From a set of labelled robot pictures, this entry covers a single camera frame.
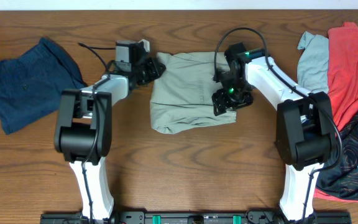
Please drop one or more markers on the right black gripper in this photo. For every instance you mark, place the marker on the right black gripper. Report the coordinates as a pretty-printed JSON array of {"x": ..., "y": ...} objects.
[{"x": 222, "y": 101}]

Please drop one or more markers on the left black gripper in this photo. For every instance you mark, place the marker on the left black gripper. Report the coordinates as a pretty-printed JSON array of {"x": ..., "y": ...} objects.
[{"x": 156, "y": 71}]

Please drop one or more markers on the khaki beige shorts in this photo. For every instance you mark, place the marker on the khaki beige shorts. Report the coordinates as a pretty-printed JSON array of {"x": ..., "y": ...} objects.
[{"x": 182, "y": 97}]

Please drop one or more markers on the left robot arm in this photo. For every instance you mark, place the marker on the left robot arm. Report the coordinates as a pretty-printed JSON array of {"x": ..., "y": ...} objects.
[{"x": 84, "y": 127}]

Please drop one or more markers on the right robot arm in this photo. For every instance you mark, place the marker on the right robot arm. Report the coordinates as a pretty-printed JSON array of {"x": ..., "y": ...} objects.
[{"x": 305, "y": 137}]

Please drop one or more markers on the light blue grey garment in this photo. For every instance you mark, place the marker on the light blue grey garment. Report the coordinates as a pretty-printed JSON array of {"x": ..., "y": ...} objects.
[{"x": 312, "y": 69}]

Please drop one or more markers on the folded navy blue shorts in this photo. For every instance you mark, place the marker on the folded navy blue shorts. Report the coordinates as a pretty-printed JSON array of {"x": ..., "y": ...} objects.
[{"x": 31, "y": 85}]

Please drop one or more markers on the red t-shirt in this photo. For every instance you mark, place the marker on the red t-shirt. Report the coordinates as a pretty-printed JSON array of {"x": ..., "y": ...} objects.
[{"x": 343, "y": 73}]

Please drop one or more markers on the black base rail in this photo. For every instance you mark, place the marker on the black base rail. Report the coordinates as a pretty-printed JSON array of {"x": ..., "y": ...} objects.
[{"x": 249, "y": 217}]

